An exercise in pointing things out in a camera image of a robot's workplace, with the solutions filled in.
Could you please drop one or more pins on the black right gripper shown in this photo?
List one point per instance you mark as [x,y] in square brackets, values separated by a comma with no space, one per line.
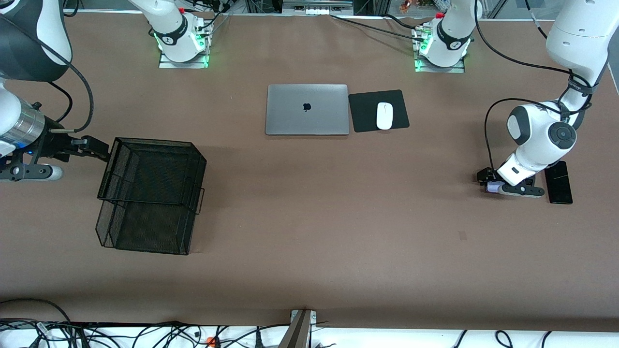
[50,144]

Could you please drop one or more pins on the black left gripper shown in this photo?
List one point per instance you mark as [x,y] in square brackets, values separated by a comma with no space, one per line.
[484,175]

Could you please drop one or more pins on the lilac flip phone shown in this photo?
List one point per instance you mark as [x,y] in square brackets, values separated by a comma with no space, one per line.
[492,188]

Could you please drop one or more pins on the black cracked smartphone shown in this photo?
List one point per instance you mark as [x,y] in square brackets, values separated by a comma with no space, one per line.
[560,188]

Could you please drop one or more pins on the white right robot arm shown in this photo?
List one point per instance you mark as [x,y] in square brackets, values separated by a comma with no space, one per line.
[174,34]

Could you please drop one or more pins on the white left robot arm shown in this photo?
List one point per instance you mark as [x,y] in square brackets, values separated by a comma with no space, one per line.
[575,29]

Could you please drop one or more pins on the black mesh two-tier tray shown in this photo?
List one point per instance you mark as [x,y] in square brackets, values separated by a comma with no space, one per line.
[145,232]

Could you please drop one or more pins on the white computer mouse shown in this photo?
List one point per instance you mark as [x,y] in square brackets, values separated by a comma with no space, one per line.
[384,116]

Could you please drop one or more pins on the black mouse pad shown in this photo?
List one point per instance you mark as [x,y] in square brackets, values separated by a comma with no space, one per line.
[362,111]

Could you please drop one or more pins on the silver closed laptop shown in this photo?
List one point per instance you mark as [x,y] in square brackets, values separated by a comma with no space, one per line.
[290,108]

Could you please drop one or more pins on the grey power strip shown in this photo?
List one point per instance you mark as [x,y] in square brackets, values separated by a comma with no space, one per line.
[316,9]

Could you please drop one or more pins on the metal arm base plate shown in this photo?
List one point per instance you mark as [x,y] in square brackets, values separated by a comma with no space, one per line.
[459,70]
[167,64]

